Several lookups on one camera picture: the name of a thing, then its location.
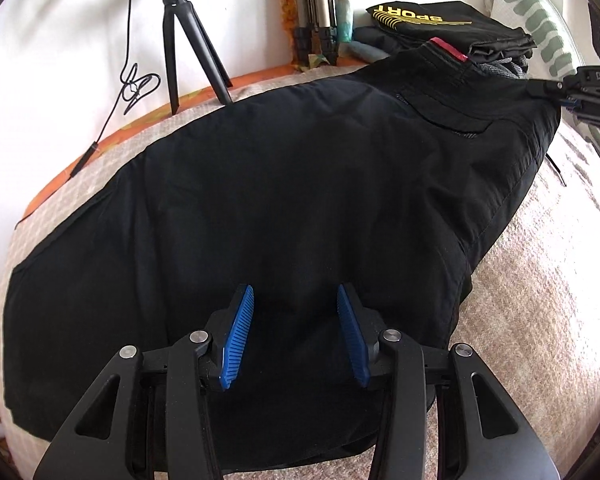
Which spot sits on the folded black garment yellow print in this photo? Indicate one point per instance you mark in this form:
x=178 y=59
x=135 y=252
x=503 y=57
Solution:
x=430 y=20

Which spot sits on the orange fuzzy cloth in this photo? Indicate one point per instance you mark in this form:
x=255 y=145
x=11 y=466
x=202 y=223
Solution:
x=286 y=5

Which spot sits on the teal bottle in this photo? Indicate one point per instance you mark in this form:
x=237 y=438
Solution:
x=344 y=15

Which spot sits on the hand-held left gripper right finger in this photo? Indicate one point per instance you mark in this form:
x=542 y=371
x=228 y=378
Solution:
x=352 y=335

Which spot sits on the white pillow green leaf print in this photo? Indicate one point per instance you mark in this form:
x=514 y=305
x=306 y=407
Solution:
x=530 y=15

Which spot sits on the black pants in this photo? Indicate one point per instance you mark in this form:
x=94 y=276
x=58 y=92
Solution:
x=280 y=185

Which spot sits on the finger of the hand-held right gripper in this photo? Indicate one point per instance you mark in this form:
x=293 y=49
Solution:
x=555 y=89
x=592 y=112

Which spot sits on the orange bedsheet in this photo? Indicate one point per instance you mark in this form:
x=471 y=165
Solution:
x=145 y=120

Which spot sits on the small black tripod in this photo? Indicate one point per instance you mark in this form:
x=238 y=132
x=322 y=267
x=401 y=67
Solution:
x=175 y=25

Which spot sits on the beige woven blanket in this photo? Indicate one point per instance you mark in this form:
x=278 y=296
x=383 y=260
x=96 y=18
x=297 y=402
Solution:
x=530 y=285

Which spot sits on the folded silver black tripod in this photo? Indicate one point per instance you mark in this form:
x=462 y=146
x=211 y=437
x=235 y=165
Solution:
x=312 y=10

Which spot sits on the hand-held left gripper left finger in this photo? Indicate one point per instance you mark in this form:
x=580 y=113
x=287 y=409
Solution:
x=237 y=335

